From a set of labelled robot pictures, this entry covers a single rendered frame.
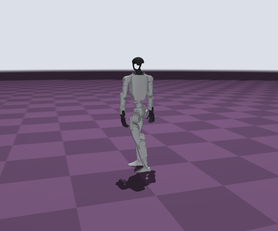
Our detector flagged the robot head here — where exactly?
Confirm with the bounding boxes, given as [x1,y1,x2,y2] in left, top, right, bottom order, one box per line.
[132,57,144,75]

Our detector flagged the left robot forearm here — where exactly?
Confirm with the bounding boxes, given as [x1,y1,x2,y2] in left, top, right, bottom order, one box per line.
[119,93,126,115]

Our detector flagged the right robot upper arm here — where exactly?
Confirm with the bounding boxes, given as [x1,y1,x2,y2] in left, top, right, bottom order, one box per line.
[146,75,153,97]

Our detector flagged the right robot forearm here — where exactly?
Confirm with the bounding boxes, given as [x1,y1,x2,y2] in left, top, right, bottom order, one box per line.
[147,96,153,111]

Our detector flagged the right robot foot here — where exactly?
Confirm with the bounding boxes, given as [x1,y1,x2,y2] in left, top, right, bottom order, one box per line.
[128,161,143,166]

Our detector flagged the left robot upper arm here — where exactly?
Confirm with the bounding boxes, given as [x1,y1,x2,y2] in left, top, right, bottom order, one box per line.
[122,76,132,99]

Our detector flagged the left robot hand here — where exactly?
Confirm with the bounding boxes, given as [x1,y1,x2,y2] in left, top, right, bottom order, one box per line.
[120,110,129,128]

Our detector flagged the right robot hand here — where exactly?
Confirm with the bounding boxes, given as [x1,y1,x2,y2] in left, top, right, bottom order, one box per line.
[147,107,155,123]

